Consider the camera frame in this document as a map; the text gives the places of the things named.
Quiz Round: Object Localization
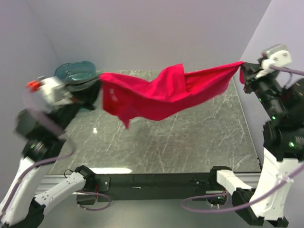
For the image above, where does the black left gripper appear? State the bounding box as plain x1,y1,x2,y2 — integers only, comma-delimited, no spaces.
49,72,107,135

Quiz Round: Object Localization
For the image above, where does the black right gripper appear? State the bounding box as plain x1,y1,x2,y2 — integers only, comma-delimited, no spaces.
240,59,286,116

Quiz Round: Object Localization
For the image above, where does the teal transparent plastic bin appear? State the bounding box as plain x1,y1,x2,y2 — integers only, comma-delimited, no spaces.
54,61,97,114

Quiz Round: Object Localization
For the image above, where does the red t-shirt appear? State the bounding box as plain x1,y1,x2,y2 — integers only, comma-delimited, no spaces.
99,61,243,128

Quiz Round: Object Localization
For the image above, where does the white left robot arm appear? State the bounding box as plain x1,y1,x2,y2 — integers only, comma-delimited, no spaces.
0,76,101,228

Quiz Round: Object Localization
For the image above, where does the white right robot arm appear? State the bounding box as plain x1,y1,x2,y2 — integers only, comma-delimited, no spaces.
208,63,304,228

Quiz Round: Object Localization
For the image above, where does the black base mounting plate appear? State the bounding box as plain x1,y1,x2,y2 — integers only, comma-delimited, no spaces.
80,173,224,200

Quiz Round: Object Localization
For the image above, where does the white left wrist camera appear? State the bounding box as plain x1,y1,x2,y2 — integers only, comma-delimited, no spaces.
26,76,73,106

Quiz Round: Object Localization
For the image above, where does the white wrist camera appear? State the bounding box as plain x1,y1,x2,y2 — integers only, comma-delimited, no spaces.
255,44,292,79
26,76,73,106

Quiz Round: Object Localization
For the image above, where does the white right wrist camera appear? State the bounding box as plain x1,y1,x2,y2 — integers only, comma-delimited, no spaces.
255,44,292,79

